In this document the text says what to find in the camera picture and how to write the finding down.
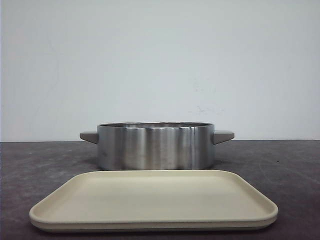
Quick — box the stainless steel steamer pot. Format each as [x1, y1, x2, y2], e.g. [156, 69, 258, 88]
[79, 122, 235, 171]

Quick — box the beige plastic tray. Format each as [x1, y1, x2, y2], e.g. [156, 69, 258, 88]
[29, 170, 279, 232]

